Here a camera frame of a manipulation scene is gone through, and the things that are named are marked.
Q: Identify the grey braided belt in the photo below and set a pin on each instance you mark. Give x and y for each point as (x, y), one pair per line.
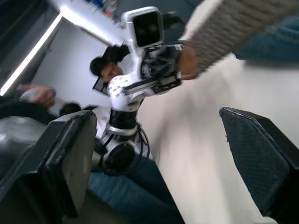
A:
(229, 25)

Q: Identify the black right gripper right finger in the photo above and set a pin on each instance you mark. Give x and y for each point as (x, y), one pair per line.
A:
(261, 163)

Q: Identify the grey robot torso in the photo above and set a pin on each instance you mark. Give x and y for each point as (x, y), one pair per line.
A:
(16, 135)

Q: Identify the dark-haired person in white shirt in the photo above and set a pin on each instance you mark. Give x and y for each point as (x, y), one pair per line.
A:
(108, 67)

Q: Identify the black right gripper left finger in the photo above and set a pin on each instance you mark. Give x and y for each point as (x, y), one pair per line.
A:
(58, 163)

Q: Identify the black flat screen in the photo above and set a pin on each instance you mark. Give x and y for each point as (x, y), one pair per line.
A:
(100, 85)

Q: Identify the bystander bare hand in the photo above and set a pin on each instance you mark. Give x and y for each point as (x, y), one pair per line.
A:
(43, 94)

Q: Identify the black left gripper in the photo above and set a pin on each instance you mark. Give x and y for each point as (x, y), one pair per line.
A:
(154, 74)

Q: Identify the white ceiling light strip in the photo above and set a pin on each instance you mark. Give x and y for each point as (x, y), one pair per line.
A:
(30, 56)

